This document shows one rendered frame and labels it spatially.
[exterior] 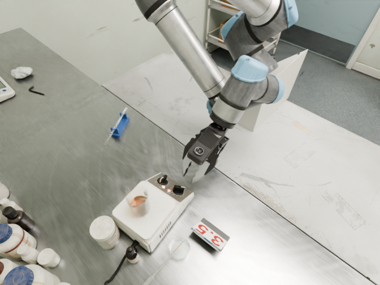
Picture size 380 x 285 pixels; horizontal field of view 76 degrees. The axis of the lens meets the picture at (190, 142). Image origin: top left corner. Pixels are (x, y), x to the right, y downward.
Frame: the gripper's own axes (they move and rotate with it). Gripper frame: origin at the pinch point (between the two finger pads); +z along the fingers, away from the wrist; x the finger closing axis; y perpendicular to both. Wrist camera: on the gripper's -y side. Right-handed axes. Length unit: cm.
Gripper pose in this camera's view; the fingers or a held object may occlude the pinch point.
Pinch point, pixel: (188, 176)
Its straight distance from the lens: 70.9
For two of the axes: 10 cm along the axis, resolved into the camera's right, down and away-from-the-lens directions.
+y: 4.5, -2.6, 8.6
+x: -8.0, -5.5, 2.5
